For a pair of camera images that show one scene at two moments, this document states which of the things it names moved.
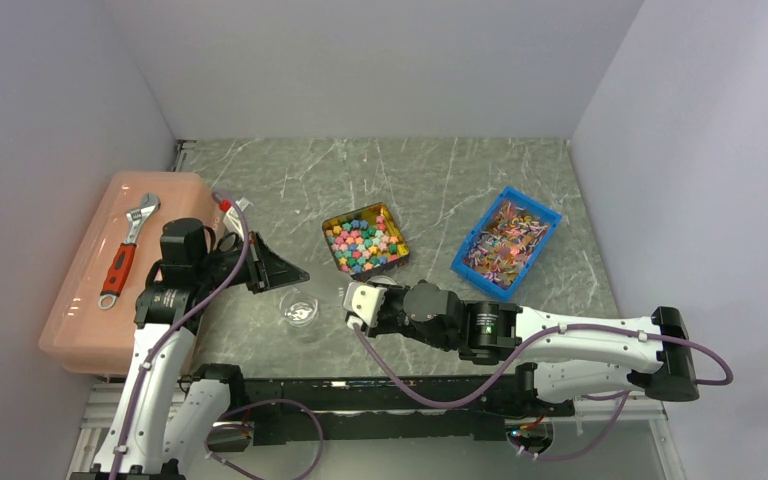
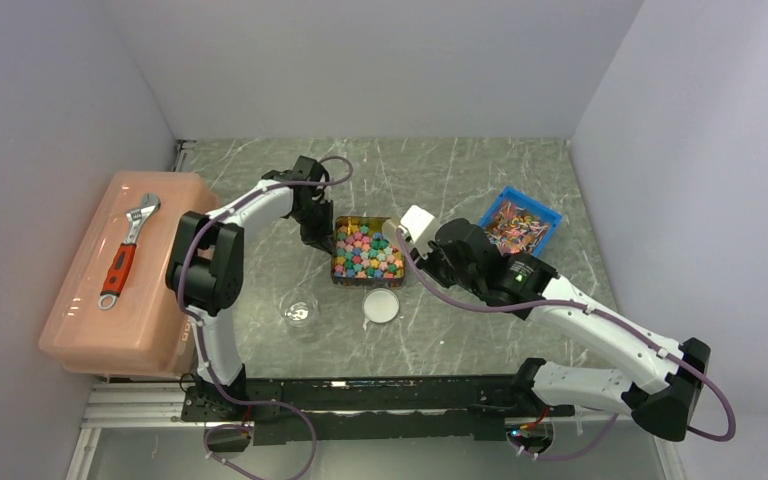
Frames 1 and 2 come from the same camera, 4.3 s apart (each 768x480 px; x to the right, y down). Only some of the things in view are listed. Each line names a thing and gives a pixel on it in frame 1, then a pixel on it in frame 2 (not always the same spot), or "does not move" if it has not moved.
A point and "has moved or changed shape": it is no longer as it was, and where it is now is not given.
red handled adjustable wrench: x=123 y=255 does not move
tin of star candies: x=367 y=241 has moved or changed shape
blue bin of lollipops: x=507 y=243 does not move
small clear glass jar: x=298 y=308 does not move
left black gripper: x=267 y=270 -> x=321 y=238
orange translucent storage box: x=77 y=332 does not move
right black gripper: x=380 y=327 -> x=429 y=263
